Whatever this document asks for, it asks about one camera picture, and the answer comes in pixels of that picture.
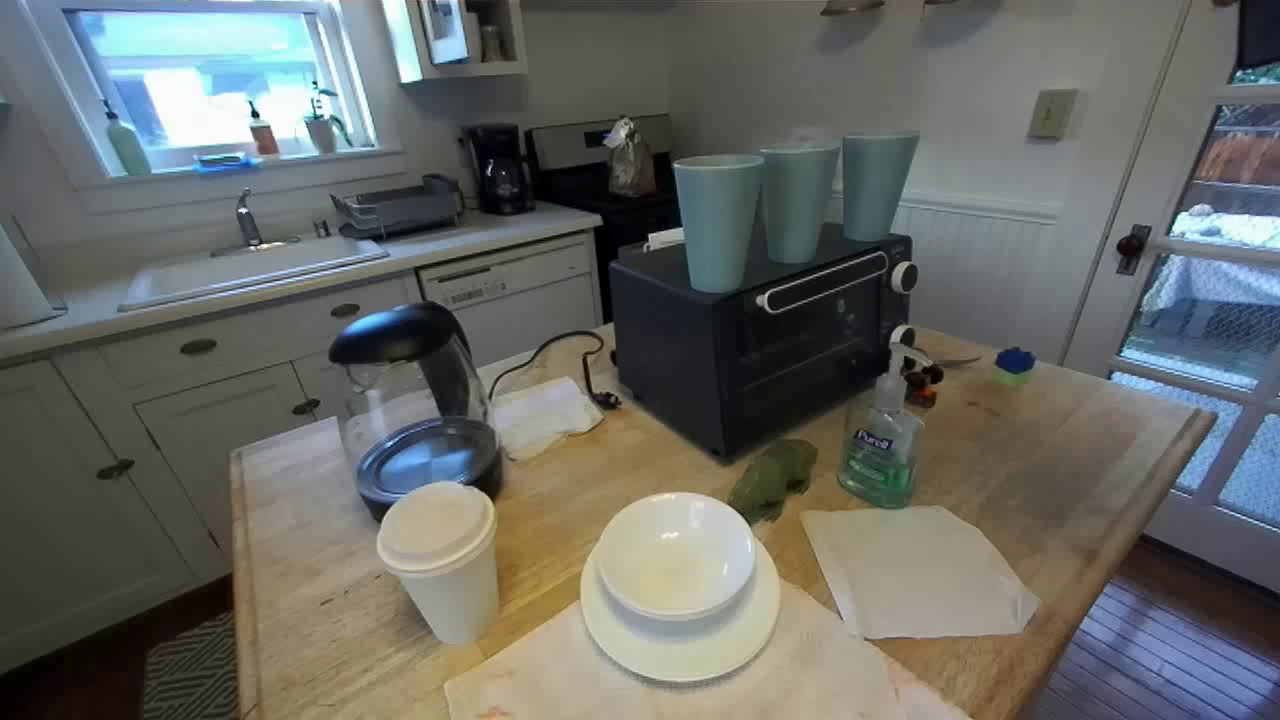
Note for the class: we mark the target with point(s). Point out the beige light switch plate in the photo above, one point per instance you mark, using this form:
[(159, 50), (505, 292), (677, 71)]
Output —
[(1052, 119)]

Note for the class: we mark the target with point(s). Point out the green dish soap bottle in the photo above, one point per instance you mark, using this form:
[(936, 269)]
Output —
[(130, 150)]

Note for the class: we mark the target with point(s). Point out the white glass pane door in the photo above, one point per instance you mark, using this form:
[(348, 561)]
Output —
[(1104, 147)]

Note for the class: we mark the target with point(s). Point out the black toaster oven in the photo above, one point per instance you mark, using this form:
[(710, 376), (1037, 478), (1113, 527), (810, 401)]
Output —
[(723, 361)]

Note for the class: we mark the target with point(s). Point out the brown paper bag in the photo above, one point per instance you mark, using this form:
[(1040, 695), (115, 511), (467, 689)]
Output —
[(631, 167)]

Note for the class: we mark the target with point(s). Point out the white folded napkin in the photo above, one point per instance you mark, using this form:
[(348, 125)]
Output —
[(913, 575)]

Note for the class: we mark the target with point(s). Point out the white kitchen sink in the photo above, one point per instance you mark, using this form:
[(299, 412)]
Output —
[(243, 272)]

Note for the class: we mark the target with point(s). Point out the green hand soap pump bottle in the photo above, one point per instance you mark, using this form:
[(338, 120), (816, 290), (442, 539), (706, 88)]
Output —
[(879, 461)]

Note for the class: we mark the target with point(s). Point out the white foam cup with lid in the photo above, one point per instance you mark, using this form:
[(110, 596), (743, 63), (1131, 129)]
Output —
[(446, 586)]

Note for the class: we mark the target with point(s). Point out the grey patterned rug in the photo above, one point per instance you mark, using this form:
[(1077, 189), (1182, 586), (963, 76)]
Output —
[(193, 672)]

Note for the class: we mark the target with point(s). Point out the white wooden top kitchen island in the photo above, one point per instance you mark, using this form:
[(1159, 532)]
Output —
[(1064, 454)]

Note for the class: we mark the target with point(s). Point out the red and black small tool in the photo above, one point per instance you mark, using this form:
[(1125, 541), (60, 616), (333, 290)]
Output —
[(921, 380)]

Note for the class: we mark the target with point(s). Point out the white kitchen counter cabinets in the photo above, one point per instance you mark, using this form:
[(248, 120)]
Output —
[(81, 523)]

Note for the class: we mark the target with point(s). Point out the grey dish rack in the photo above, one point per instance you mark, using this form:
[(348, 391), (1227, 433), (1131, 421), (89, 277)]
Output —
[(402, 208)]

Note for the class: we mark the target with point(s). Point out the blue sponge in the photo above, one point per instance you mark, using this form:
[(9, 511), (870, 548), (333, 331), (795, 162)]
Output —
[(225, 167)]

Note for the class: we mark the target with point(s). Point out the black coffee maker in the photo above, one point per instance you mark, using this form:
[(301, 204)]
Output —
[(500, 172)]

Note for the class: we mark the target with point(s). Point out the small white cloth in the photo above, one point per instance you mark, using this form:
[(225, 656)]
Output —
[(542, 421)]

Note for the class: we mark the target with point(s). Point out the white dishwasher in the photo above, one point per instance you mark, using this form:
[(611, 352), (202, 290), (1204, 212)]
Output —
[(513, 300)]

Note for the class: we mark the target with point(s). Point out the white wall shelf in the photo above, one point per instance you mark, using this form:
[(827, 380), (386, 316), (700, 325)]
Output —
[(446, 42)]

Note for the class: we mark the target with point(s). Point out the light blue plastic cup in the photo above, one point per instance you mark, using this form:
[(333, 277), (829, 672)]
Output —
[(798, 203), (879, 181), (719, 222)]

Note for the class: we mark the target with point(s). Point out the white ceramic plate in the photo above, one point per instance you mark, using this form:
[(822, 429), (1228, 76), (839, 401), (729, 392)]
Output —
[(680, 656)]

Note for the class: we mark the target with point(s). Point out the black stainless steel stove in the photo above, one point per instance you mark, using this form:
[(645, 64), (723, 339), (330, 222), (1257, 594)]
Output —
[(583, 184)]

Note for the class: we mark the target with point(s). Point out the metal faucet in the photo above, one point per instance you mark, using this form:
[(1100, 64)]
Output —
[(246, 222)]

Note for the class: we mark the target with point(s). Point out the small brown bottle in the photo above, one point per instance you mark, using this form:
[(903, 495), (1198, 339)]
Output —
[(261, 139)]

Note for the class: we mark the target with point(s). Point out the black glass electric kettle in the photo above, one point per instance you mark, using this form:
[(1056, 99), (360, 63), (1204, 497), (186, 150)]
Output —
[(412, 454)]

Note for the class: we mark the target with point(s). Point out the white ceramic bowl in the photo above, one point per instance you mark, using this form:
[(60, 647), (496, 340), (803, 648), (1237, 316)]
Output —
[(673, 554)]

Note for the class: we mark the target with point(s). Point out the large white paper towel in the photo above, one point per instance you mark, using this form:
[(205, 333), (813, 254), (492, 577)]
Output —
[(535, 685)]

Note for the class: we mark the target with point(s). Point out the white framed kitchen window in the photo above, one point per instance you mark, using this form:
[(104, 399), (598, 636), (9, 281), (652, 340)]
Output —
[(202, 82)]

